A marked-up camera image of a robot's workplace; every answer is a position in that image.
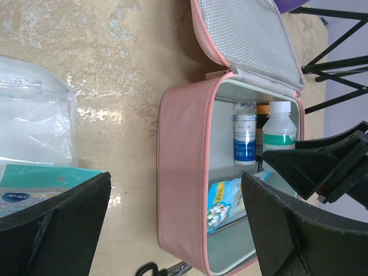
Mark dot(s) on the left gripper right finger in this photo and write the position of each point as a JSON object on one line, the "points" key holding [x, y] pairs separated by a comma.
{"points": [[293, 237]]}

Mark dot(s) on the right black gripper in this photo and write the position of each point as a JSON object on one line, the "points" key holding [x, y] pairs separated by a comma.
{"points": [[330, 167]]}

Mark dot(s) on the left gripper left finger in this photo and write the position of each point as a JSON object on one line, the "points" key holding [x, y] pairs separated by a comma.
{"points": [[58, 236]]}

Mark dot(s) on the white green bottle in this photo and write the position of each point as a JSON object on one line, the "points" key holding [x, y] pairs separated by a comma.
{"points": [[279, 132]]}

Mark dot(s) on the teal topped zip bag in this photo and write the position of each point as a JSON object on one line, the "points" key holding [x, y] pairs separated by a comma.
{"points": [[23, 186]]}

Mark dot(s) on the brown medicine bottle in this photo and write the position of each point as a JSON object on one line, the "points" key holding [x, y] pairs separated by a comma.
{"points": [[263, 114]]}

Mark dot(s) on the large blue packet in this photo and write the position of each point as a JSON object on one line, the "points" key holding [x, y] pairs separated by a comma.
{"points": [[225, 199]]}

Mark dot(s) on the white blue small bottle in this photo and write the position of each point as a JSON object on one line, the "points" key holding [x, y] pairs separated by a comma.
{"points": [[244, 132]]}

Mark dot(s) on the black handled scissors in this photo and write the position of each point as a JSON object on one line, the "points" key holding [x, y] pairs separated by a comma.
{"points": [[151, 268]]}

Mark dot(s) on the pink medicine kit case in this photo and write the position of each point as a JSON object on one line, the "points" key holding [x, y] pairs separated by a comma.
{"points": [[195, 128]]}

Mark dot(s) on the white gauze packet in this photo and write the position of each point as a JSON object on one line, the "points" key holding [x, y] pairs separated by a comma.
{"points": [[38, 116]]}

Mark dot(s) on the black music stand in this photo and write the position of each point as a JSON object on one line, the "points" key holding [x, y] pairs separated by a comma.
{"points": [[344, 62]]}

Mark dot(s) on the purple metronome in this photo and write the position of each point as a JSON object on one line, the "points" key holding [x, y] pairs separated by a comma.
{"points": [[285, 6]]}

